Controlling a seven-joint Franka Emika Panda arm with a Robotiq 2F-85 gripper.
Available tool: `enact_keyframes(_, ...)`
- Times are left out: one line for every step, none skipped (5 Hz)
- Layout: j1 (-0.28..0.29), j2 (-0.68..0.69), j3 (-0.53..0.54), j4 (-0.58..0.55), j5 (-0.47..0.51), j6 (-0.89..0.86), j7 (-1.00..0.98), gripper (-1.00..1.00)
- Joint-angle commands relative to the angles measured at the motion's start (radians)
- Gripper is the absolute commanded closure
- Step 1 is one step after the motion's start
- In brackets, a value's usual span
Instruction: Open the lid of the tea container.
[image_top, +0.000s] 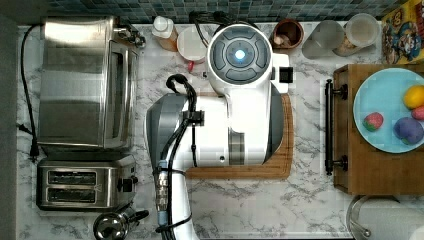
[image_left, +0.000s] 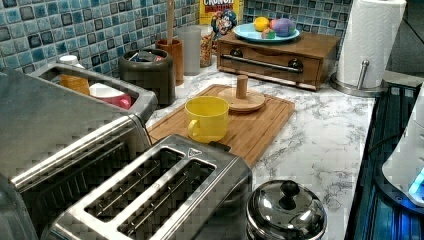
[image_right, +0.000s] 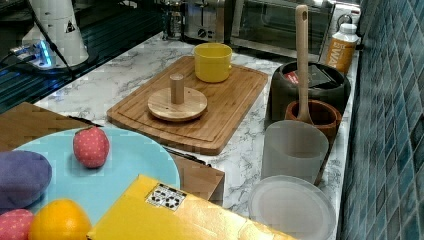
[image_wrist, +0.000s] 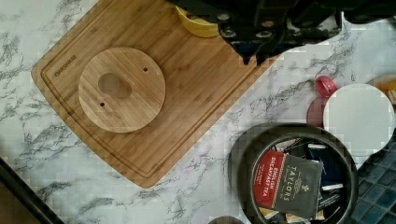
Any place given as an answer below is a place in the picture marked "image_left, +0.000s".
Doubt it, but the purple toy eggplant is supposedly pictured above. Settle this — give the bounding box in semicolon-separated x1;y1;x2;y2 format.
272;18;295;37

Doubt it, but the white paper towel roll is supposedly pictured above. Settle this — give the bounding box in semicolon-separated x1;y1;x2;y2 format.
337;0;406;88

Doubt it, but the brown wooden utensil cup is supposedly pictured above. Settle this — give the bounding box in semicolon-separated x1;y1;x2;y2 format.
155;39;184;86

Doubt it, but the light blue plate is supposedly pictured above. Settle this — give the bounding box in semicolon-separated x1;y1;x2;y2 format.
233;23;300;43

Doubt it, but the yellow plastic mug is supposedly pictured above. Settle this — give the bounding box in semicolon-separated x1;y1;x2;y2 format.
184;96;229;143

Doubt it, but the yellow cereal box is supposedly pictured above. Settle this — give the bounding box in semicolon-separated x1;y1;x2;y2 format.
199;0;244;38

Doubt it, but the yellow toy lemon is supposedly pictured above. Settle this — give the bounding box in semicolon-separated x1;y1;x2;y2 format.
253;17;269;32

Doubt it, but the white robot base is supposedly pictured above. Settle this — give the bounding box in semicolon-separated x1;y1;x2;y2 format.
374;83;423;215

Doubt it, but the pink and white cup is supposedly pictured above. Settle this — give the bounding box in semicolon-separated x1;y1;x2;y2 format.
89;83;132;109

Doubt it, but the frosted plastic cup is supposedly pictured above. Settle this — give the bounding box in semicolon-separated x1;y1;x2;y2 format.
177;26;201;76

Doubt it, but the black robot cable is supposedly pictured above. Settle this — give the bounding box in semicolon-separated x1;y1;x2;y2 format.
367;132;404;155

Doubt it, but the pink toy strawberry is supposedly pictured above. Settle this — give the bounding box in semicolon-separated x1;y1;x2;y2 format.
261;28;276;39

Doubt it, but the round wooden lid with knob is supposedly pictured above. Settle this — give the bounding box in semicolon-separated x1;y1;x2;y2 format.
218;75;265;112

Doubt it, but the stainless steel toaster oven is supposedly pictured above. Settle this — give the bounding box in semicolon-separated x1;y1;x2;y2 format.
0;64;158;240

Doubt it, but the orange bottle white cap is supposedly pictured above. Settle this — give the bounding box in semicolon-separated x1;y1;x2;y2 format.
59;55;90;95

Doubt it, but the silver two-slot toaster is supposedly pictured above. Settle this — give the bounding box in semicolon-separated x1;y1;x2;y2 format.
41;135;252;240

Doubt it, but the dark grey tea container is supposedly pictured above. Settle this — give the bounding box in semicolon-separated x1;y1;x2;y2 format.
118;48;176;107

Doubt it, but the wooden spoon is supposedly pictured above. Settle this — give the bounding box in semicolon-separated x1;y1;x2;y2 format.
167;0;175;46

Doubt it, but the stainless steel pot lid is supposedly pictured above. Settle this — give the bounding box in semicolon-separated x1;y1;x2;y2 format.
245;180;327;240

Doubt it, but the wooden drawer box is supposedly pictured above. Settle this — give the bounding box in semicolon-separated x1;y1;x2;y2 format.
217;32;340;91

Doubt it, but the metal paper towel holder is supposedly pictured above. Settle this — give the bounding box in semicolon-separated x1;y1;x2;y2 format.
329;60;388;98

